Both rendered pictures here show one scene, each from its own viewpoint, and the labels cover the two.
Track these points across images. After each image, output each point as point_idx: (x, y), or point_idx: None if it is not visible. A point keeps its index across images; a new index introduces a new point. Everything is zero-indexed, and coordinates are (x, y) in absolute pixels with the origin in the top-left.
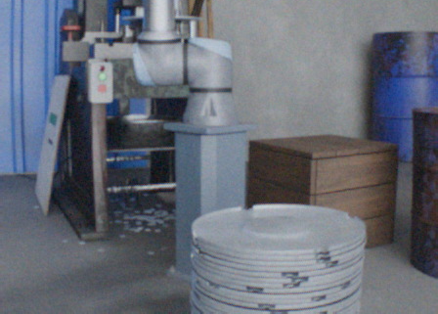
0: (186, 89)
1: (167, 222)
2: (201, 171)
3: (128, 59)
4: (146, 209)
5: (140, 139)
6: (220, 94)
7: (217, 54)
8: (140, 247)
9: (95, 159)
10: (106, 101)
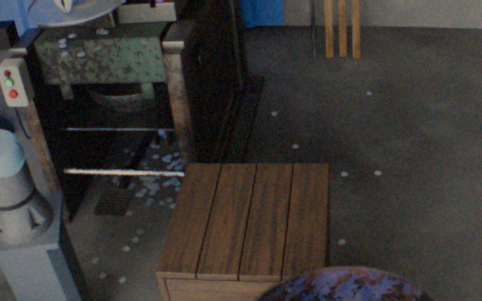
0: (134, 73)
1: (158, 194)
2: (6, 276)
3: (57, 42)
4: (170, 152)
5: (112, 109)
6: (4, 212)
7: None
8: (77, 250)
9: (37, 150)
10: (22, 105)
